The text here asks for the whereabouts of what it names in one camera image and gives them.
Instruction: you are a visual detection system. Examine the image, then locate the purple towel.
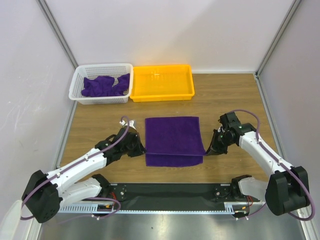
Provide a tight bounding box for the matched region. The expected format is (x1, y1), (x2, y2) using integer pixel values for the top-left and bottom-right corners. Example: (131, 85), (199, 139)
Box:
(81, 73), (130, 98)
(145, 116), (206, 168)

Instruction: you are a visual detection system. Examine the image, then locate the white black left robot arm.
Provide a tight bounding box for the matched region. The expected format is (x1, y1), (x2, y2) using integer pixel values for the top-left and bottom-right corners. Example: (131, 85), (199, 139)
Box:
(21, 126), (145, 223)

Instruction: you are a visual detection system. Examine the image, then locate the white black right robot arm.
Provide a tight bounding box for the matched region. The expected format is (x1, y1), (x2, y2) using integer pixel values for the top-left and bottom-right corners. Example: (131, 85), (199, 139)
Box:
(206, 110), (314, 216)

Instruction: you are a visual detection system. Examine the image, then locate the purple towel in basket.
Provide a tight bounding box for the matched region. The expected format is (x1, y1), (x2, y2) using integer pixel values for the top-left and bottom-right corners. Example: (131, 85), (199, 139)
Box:
(81, 73), (130, 98)

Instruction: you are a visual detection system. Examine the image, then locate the yellow plastic tray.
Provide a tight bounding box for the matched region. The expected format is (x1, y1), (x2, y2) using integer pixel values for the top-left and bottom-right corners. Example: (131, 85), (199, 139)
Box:
(130, 64), (195, 103)

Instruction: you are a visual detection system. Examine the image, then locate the white perforated plastic basket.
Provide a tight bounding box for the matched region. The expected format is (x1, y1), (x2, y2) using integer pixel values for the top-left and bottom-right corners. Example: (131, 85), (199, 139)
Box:
(68, 63), (134, 105)

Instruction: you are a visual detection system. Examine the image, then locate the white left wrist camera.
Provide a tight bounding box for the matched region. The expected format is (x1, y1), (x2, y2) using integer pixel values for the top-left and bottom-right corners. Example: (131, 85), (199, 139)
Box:
(119, 120), (137, 131)

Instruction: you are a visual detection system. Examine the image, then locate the white slotted cable duct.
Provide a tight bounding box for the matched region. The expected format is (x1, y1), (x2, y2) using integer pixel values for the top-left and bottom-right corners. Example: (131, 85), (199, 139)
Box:
(58, 203), (245, 215)

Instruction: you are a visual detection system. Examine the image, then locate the aluminium frame rail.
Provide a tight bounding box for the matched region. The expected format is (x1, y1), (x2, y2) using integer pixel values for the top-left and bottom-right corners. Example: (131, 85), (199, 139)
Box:
(34, 182), (311, 213)

